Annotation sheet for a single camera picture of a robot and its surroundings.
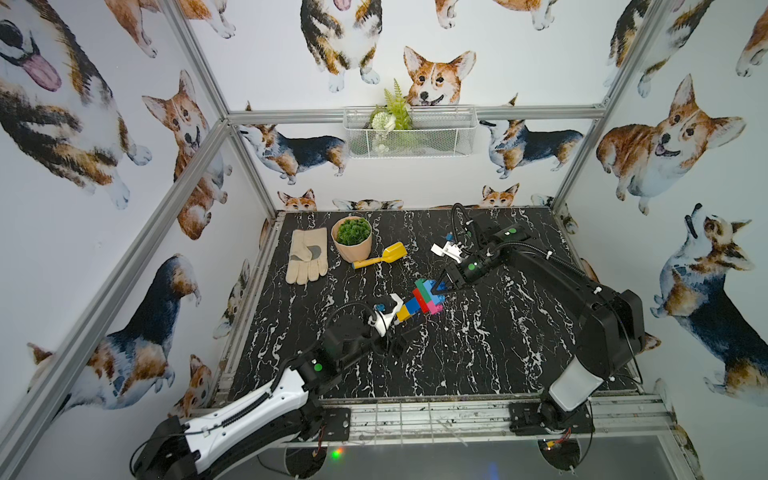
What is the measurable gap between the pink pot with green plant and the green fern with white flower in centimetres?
26

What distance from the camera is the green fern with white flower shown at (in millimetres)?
815

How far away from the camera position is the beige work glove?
1.03 m

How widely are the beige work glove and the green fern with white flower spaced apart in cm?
43

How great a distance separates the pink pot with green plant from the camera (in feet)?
3.28

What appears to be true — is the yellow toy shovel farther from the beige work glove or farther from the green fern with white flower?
the green fern with white flower

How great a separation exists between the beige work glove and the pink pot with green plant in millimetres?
97
